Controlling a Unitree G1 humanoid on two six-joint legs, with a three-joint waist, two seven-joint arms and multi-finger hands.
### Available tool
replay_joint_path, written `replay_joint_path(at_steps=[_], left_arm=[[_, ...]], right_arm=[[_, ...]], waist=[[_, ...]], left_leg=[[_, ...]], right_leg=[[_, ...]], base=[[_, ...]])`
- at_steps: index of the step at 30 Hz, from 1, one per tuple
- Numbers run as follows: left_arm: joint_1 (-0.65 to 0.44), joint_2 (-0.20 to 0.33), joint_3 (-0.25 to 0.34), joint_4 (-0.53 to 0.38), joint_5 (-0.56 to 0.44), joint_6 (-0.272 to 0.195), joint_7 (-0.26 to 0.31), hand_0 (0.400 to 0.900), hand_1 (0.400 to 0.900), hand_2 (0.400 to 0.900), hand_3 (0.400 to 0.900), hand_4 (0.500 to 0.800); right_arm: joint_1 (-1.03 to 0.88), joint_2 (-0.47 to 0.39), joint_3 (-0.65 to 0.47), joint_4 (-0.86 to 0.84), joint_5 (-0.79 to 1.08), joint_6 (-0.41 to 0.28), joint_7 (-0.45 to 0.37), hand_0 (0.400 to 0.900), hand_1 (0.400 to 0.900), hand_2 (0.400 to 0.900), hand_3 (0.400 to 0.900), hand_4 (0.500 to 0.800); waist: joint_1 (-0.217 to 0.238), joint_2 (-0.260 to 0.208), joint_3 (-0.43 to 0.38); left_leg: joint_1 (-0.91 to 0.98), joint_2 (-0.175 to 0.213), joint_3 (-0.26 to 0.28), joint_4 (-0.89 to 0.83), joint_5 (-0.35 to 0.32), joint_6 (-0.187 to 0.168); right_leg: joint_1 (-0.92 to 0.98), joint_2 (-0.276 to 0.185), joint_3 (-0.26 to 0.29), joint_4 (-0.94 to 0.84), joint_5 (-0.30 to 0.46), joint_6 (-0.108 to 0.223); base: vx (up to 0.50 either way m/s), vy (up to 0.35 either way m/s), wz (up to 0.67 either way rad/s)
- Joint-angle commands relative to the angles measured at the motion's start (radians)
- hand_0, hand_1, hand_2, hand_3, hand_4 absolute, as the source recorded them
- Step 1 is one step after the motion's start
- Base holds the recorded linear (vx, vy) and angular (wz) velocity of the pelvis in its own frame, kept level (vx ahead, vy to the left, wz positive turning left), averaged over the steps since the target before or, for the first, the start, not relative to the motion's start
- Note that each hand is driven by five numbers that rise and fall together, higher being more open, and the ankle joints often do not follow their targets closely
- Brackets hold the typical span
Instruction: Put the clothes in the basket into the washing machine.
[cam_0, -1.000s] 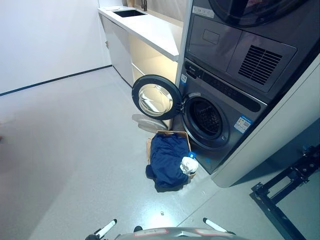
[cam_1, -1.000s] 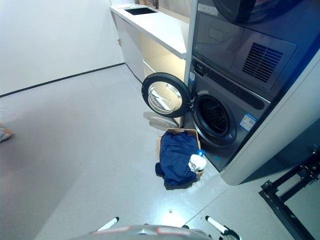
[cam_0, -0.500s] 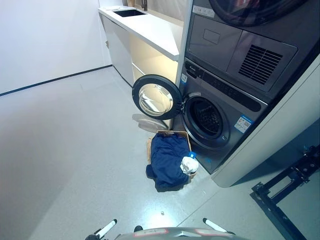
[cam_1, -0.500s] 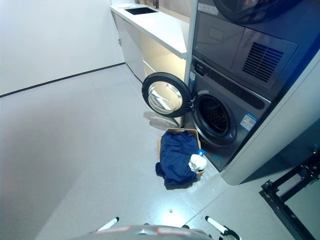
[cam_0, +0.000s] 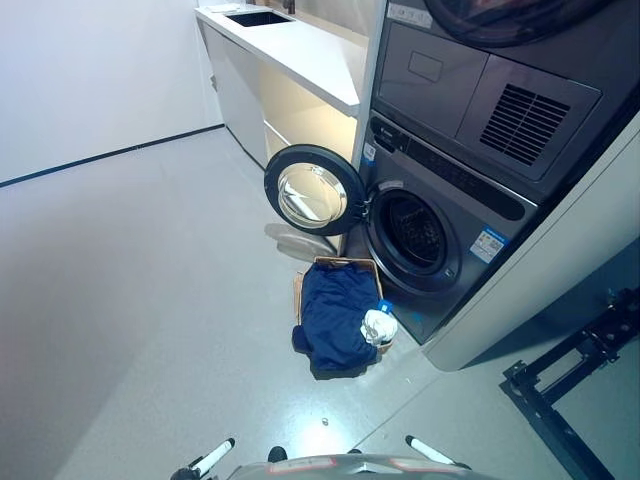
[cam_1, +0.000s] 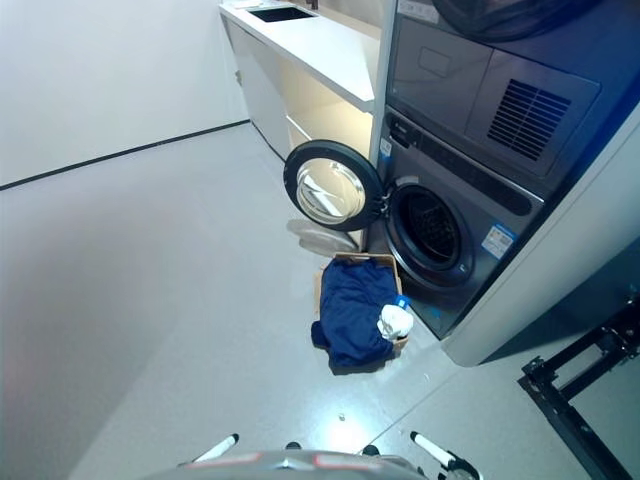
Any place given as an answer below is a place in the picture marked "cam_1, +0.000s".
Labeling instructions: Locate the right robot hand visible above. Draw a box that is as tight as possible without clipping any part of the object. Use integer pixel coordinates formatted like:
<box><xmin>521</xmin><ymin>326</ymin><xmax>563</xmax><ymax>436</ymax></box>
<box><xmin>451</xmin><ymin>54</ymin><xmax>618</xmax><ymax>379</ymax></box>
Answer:
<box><xmin>408</xmin><ymin>430</ymin><xmax>474</xmax><ymax>480</ymax></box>

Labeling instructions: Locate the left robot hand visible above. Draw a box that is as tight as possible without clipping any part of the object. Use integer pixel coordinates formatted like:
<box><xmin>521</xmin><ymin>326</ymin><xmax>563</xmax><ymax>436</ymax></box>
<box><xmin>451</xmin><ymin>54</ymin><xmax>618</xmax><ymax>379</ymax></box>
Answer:
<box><xmin>189</xmin><ymin>433</ymin><xmax>240</xmax><ymax>466</ymax></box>

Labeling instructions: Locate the cardboard box laundry basket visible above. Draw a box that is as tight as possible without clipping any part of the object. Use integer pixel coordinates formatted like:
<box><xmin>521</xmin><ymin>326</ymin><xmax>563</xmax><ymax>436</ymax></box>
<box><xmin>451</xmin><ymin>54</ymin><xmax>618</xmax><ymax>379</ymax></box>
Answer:
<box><xmin>313</xmin><ymin>252</ymin><xmax>412</xmax><ymax>355</ymax></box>

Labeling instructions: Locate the grey front-load washing machine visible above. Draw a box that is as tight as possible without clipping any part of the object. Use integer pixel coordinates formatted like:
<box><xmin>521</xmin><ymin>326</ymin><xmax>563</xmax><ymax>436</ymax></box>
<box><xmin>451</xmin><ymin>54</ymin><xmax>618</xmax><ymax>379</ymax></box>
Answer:
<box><xmin>375</xmin><ymin>110</ymin><xmax>546</xmax><ymax>341</ymax></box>

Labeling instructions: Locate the round washing machine door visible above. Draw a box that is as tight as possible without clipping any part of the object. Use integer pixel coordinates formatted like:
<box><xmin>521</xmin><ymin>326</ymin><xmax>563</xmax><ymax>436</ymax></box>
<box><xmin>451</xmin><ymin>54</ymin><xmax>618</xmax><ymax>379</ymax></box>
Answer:
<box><xmin>282</xmin><ymin>139</ymin><xmax>391</xmax><ymax>233</ymax></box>

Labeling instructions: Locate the grey robot torso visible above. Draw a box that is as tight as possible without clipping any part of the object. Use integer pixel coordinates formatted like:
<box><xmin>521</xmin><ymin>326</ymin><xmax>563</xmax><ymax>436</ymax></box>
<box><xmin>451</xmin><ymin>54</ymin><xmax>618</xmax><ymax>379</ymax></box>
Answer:
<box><xmin>144</xmin><ymin>441</ymin><xmax>426</xmax><ymax>480</ymax></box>

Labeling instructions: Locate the white cloth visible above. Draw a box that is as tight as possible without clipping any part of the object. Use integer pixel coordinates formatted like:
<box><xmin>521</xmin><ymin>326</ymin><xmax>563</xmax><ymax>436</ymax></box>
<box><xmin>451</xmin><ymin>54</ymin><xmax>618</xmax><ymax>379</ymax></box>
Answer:
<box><xmin>376</xmin><ymin>304</ymin><xmax>415</xmax><ymax>343</ymax></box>

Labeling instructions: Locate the dark blue garment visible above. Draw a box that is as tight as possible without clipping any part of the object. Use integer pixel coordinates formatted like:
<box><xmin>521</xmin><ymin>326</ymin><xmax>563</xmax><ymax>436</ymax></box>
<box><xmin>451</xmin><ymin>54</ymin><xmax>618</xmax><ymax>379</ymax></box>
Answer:
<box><xmin>310</xmin><ymin>260</ymin><xmax>401</xmax><ymax>376</ymax></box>

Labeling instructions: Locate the grey stacked dryer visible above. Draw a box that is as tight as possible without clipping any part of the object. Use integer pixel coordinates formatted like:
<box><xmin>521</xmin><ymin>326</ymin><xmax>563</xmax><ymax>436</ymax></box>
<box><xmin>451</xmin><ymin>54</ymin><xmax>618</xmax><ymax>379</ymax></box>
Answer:
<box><xmin>384</xmin><ymin>0</ymin><xmax>640</xmax><ymax>177</ymax></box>

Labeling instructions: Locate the white counter cabinet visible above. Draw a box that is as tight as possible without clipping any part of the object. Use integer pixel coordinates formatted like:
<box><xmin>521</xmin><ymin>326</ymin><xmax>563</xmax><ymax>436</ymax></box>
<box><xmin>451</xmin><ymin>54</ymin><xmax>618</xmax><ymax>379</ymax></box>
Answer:
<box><xmin>218</xmin><ymin>0</ymin><xmax>385</xmax><ymax>166</ymax></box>

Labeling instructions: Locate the black sink basin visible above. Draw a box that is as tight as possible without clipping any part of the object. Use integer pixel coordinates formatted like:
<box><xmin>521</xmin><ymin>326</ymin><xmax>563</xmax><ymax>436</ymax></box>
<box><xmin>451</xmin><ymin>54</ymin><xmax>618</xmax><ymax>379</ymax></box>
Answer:
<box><xmin>248</xmin><ymin>5</ymin><xmax>319</xmax><ymax>24</ymax></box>

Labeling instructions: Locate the black metal frame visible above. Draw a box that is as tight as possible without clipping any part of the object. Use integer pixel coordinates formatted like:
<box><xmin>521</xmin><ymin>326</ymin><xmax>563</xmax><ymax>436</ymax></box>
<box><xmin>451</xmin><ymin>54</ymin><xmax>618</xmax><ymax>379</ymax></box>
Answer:
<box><xmin>516</xmin><ymin>295</ymin><xmax>640</xmax><ymax>480</ymax></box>

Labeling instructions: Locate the white appliance enclosure panel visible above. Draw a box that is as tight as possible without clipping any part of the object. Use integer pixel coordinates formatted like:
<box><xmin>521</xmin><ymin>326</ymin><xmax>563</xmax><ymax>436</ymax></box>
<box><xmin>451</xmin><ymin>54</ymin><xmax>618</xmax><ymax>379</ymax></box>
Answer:
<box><xmin>443</xmin><ymin>117</ymin><xmax>640</xmax><ymax>368</ymax></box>

